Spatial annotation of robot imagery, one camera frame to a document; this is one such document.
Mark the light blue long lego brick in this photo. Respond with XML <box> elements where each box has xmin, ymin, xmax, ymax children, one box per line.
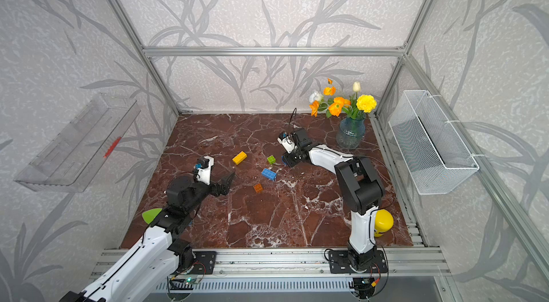
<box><xmin>262</xmin><ymin>168</ymin><xmax>277</xmax><ymax>181</ymax></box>

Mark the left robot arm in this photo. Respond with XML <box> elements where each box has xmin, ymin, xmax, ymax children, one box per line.
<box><xmin>61</xmin><ymin>172</ymin><xmax>235</xmax><ymax>301</ymax></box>

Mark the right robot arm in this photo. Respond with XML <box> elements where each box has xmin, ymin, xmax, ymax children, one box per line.
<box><xmin>277</xmin><ymin>128</ymin><xmax>385</xmax><ymax>272</ymax></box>

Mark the yellow long lego brick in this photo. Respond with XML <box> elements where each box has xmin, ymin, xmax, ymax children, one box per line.
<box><xmin>232</xmin><ymin>151</ymin><xmax>247</xmax><ymax>165</ymax></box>

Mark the green plastic leaf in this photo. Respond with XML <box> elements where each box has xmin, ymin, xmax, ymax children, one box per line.
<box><xmin>142</xmin><ymin>208</ymin><xmax>162</xmax><ymax>225</ymax></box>

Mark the blue glass vase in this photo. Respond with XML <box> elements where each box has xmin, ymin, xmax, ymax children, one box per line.
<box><xmin>336</xmin><ymin>117</ymin><xmax>365</xmax><ymax>150</ymax></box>

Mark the orange yellow flower bouquet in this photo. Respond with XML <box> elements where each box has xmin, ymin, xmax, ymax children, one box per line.
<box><xmin>309</xmin><ymin>79</ymin><xmax>377</xmax><ymax>120</ymax></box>

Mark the left circuit board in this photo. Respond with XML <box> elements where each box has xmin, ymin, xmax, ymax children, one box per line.
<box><xmin>168</xmin><ymin>276</ymin><xmax>203</xmax><ymax>291</ymax></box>

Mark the circuit board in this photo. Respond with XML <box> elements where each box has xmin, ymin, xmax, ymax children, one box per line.
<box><xmin>168</xmin><ymin>276</ymin><xmax>203</xmax><ymax>291</ymax></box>
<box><xmin>349</xmin><ymin>278</ymin><xmax>379</xmax><ymax>300</ymax></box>

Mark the yellow bottle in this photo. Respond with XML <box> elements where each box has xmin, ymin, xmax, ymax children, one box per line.
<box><xmin>374</xmin><ymin>209</ymin><xmax>394</xmax><ymax>238</ymax></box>

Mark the clear plastic tray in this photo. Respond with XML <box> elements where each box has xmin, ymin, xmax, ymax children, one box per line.
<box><xmin>15</xmin><ymin>93</ymin><xmax>141</xmax><ymax>193</ymax></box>

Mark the right circuit board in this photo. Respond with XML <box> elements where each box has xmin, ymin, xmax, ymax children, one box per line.
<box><xmin>349</xmin><ymin>278</ymin><xmax>379</xmax><ymax>300</ymax></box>

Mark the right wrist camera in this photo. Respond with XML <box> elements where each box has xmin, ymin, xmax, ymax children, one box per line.
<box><xmin>277</xmin><ymin>131</ymin><xmax>297</xmax><ymax>153</ymax></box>

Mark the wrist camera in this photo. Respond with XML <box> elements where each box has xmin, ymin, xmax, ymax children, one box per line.
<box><xmin>277</xmin><ymin>131</ymin><xmax>297</xmax><ymax>153</ymax></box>
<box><xmin>192</xmin><ymin>156</ymin><xmax>214</xmax><ymax>186</ymax></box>

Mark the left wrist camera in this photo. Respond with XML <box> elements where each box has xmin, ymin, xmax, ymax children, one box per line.
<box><xmin>192</xmin><ymin>156</ymin><xmax>214</xmax><ymax>186</ymax></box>

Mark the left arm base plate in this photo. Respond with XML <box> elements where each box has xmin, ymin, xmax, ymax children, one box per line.
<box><xmin>180</xmin><ymin>251</ymin><xmax>217</xmax><ymax>276</ymax></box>

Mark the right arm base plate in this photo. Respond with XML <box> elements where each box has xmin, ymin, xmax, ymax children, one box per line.
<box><xmin>324</xmin><ymin>247</ymin><xmax>389</xmax><ymax>274</ymax></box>

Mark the white wire basket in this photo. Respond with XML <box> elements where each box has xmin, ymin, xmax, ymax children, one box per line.
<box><xmin>388</xmin><ymin>90</ymin><xmax>479</xmax><ymax>196</ymax></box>

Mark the aluminium frame crossbar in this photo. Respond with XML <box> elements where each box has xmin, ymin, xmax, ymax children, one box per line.
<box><xmin>142</xmin><ymin>47</ymin><xmax>405</xmax><ymax>57</ymax></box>

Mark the aluminium front rail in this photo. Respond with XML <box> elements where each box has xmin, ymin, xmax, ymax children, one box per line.
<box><xmin>89</xmin><ymin>247</ymin><xmax>451</xmax><ymax>280</ymax></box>

